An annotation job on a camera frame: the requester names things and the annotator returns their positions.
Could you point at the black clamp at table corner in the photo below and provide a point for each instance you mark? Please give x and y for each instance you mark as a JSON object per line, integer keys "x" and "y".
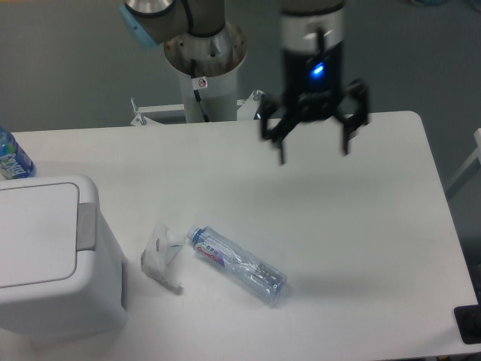
{"x": 468, "y": 320}

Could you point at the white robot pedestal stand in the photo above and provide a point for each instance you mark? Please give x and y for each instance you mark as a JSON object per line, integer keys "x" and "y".
{"x": 210, "y": 94}

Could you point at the crumpled clear plastic wrapper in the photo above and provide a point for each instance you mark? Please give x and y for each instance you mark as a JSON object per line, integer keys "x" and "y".
{"x": 161, "y": 249}

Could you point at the white frame at right edge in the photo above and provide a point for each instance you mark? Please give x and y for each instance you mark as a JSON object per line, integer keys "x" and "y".
{"x": 465, "y": 171}

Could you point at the white plastic trash can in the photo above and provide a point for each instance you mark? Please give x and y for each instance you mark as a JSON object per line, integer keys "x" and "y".
{"x": 62, "y": 269}

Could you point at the empty clear plastic water bottle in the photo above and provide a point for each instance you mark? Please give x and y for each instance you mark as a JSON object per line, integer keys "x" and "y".
{"x": 253, "y": 273}

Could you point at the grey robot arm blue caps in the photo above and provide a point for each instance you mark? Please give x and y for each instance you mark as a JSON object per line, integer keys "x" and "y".
{"x": 152, "y": 23}

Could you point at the blue label water bottle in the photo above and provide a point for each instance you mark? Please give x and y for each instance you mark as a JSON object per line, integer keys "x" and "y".
{"x": 15, "y": 163}

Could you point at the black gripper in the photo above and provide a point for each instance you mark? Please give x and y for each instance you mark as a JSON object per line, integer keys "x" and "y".
{"x": 313, "y": 92}

